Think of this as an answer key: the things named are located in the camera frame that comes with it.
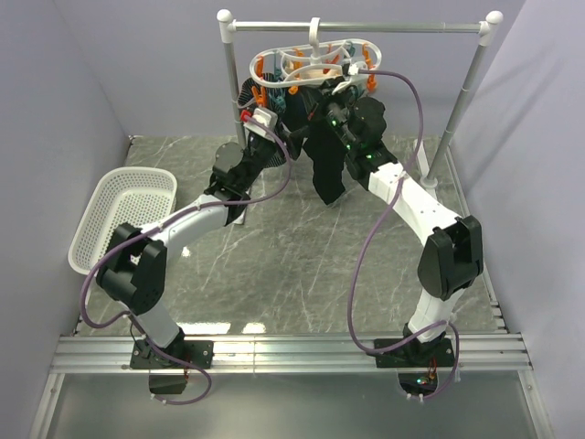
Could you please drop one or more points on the black underwear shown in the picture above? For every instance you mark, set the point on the black underwear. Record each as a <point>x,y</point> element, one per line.
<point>327,151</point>

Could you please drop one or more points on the navy underwear with cream waistband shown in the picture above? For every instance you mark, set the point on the navy underwear with cream waistband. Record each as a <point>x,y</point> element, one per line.
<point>301,101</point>

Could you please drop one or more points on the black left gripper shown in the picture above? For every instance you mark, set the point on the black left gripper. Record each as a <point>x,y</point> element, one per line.
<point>280,152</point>

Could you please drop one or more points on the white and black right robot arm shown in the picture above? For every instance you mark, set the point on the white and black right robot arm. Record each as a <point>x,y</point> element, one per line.
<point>452,256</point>

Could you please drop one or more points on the striped navy underwear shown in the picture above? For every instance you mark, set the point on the striped navy underwear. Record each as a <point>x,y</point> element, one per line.
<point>281,133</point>

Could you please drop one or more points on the orange clothes peg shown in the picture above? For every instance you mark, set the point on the orange clothes peg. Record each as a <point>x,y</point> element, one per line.
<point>260,96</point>
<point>371,83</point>

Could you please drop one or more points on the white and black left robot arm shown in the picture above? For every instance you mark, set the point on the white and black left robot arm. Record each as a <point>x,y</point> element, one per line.
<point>133,271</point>

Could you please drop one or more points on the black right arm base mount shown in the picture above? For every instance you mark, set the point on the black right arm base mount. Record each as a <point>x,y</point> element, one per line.
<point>425,369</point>

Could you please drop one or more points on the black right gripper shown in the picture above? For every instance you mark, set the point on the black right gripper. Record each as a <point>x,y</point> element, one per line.
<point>326,97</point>

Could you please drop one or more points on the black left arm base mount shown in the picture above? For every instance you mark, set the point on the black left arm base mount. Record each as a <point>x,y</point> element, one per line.
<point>170,368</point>

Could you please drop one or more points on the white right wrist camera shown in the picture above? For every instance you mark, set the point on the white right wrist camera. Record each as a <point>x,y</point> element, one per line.
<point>355,75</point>

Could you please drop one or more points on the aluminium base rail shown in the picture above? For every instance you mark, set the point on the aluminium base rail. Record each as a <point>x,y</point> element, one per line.
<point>261,354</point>

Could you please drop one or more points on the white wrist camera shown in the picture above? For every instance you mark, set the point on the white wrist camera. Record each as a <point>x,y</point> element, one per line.
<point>355,75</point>
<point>261,121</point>

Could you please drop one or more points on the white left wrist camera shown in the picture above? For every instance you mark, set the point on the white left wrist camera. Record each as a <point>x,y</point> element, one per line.
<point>261,121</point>

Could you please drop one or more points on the white perforated plastic basket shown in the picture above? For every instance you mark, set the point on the white perforated plastic basket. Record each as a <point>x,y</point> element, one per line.
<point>136,195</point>

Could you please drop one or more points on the teal clothes peg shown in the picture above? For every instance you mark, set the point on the teal clothes peg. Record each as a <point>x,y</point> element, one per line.
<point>277,100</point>

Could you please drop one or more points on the white clip hanger frame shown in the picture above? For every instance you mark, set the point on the white clip hanger frame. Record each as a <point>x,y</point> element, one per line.
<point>279,68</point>

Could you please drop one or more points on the white and grey clothes rack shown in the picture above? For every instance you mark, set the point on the white and grey clothes rack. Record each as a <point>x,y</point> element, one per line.
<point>485,30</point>

